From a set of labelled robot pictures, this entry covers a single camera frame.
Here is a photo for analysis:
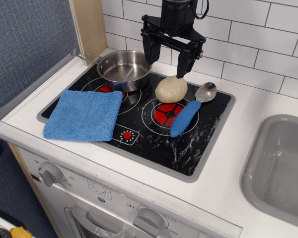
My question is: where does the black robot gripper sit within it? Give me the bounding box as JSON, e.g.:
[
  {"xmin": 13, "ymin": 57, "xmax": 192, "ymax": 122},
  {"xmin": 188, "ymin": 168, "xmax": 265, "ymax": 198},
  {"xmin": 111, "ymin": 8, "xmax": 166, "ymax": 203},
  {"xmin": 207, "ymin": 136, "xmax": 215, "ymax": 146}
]
[{"xmin": 141, "ymin": 0, "xmax": 206, "ymax": 78}]

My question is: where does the silver metal pot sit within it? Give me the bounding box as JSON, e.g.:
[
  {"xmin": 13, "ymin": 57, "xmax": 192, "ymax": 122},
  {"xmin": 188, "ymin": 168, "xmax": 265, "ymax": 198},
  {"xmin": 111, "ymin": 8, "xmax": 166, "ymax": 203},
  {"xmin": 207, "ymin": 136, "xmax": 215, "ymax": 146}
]
[{"xmin": 71, "ymin": 50, "xmax": 152, "ymax": 92}]

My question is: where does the blue rag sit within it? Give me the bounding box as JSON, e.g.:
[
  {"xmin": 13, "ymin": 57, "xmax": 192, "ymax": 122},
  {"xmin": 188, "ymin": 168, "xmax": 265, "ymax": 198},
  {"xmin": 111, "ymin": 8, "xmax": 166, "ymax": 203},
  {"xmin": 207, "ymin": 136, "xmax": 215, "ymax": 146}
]
[{"xmin": 43, "ymin": 90, "xmax": 123, "ymax": 142}]

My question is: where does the beige toy potato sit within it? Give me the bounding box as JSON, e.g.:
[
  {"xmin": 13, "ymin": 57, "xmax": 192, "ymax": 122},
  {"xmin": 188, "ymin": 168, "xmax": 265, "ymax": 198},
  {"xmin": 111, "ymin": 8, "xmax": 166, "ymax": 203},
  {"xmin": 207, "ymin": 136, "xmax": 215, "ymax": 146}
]
[{"xmin": 155, "ymin": 76, "xmax": 188, "ymax": 103}]

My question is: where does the grey sink basin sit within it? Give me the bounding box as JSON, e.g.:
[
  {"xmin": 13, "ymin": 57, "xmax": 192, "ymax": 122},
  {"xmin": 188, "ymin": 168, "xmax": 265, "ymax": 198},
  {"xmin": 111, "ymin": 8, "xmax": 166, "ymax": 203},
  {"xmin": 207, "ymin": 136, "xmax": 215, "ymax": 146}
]
[{"xmin": 241, "ymin": 115, "xmax": 298, "ymax": 227}]

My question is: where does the grey left oven knob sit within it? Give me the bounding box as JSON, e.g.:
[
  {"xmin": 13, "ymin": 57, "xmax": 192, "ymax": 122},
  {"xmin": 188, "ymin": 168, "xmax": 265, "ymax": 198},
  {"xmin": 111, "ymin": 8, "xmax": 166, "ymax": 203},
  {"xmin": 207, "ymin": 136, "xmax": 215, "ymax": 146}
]
[{"xmin": 39, "ymin": 162, "xmax": 63, "ymax": 187}]

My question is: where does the grey oven knob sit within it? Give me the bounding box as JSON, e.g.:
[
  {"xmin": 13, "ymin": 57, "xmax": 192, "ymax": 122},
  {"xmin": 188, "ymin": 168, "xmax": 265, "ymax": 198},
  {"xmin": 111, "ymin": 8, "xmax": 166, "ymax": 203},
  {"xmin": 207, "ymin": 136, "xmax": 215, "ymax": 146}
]
[
  {"xmin": 133, "ymin": 208, "xmax": 165, "ymax": 238},
  {"xmin": 39, "ymin": 162, "xmax": 63, "ymax": 187}
]

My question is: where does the grey right oven knob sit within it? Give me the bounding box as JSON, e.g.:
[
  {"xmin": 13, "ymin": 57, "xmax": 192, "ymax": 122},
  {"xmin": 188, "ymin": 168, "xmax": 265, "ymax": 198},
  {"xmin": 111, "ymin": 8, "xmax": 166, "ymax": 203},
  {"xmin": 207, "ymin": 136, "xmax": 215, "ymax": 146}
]
[{"xmin": 133, "ymin": 208, "xmax": 165, "ymax": 238}]

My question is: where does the white toy oven door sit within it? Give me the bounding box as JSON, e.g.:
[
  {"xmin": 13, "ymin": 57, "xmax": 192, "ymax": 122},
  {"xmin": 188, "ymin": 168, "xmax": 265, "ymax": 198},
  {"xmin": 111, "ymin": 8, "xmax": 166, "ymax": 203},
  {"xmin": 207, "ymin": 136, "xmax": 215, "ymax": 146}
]
[{"xmin": 64, "ymin": 206, "xmax": 142, "ymax": 238}]

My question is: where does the yellow object at corner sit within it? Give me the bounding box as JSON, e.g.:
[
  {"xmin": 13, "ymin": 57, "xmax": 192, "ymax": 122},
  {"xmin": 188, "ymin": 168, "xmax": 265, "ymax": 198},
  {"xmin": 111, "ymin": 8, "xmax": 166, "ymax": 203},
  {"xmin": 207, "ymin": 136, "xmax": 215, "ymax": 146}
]
[{"xmin": 9, "ymin": 227, "xmax": 33, "ymax": 238}]

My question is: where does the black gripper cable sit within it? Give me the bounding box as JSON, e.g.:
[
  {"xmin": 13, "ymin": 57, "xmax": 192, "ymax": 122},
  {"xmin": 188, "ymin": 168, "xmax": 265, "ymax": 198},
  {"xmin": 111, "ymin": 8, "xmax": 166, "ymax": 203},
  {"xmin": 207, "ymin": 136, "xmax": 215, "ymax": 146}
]
[{"xmin": 192, "ymin": 0, "xmax": 210, "ymax": 19}]

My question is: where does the spoon with blue handle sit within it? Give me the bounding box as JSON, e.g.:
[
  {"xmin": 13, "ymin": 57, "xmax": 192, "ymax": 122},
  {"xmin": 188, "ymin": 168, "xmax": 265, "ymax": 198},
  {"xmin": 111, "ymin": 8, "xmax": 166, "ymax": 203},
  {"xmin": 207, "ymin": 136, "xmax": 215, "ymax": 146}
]
[{"xmin": 170, "ymin": 82, "xmax": 217, "ymax": 138}]

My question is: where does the wooden side post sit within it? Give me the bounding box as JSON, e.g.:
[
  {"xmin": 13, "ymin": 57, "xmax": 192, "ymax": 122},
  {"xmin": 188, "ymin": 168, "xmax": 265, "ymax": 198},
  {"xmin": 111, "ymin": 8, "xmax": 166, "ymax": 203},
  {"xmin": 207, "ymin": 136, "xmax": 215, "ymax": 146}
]
[{"xmin": 69, "ymin": 0, "xmax": 108, "ymax": 55}]

